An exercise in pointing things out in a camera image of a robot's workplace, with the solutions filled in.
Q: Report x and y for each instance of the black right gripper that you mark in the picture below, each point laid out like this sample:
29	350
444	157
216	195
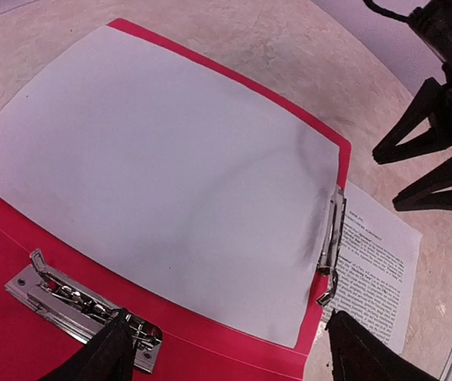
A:
433	24

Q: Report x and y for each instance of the printed sheet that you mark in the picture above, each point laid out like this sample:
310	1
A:
377	269

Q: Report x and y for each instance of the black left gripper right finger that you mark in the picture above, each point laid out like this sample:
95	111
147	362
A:
358	355

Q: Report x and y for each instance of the red plastic folder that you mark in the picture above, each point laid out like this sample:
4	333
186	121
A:
194	347

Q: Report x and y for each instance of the red folder bottom clip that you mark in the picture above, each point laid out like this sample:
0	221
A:
327	264

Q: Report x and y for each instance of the white paper sheet underneath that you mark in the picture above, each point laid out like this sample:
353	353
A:
175	177

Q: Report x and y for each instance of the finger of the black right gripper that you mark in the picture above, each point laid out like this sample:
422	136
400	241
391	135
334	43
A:
432	192

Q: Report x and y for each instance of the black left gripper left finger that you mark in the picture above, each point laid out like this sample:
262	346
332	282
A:
108	355

